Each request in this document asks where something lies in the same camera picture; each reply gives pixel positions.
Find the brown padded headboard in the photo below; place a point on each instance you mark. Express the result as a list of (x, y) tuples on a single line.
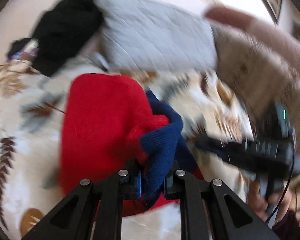
[(280, 41)]

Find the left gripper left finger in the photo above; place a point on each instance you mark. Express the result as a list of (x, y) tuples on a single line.
[(92, 210)]

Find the striped beige bolster cushion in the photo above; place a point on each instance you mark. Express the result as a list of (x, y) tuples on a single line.
[(257, 74)]

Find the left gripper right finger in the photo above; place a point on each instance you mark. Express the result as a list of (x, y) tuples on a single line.
[(211, 210)]

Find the black garment pile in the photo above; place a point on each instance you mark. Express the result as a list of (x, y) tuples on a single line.
[(63, 31)]

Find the person right hand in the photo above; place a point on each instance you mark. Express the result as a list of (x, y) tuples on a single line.
[(259, 205)]

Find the small black cloth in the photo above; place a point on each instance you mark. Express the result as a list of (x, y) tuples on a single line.
[(17, 46)]

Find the red and blue knit sweater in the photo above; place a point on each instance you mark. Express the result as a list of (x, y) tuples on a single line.
[(111, 120)]

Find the leaf pattern fleece blanket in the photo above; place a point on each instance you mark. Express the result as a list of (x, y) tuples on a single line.
[(31, 114)]

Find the grey quilted pillow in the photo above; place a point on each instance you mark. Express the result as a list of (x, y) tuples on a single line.
[(150, 35)]

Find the purple patterned cloth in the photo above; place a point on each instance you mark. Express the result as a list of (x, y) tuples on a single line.
[(28, 53)]

